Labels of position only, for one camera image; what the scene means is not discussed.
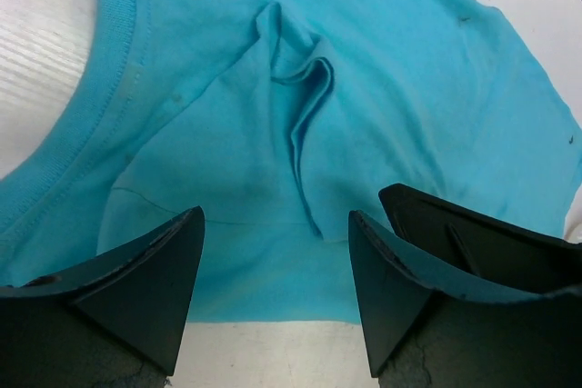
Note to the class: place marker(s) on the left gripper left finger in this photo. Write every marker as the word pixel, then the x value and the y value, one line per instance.
pixel 116 313

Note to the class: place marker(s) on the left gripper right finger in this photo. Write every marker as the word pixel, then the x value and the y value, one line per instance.
pixel 445 292

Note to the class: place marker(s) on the teal t-shirt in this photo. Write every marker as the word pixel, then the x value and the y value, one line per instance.
pixel 278 118

